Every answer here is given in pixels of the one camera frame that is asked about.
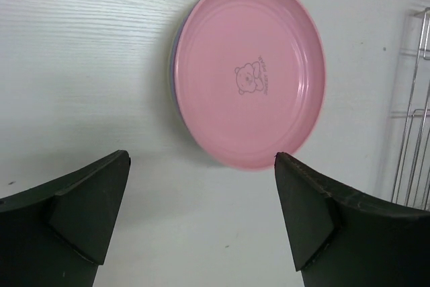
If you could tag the metal wire dish rack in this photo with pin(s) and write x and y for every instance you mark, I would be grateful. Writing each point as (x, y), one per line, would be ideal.
(408, 118)

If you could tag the purple plate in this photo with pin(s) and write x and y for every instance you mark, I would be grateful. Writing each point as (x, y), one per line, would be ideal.
(191, 149)

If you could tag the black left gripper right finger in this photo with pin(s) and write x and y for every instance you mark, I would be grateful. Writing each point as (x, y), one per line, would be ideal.
(340, 236)

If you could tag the pink plate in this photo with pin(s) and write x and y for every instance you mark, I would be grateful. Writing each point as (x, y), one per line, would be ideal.
(250, 79)

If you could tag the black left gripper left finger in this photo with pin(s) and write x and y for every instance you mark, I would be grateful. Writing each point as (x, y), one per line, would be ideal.
(58, 233)

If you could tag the cream bear plate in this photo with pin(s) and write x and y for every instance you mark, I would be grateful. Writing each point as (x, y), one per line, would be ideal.
(169, 72)

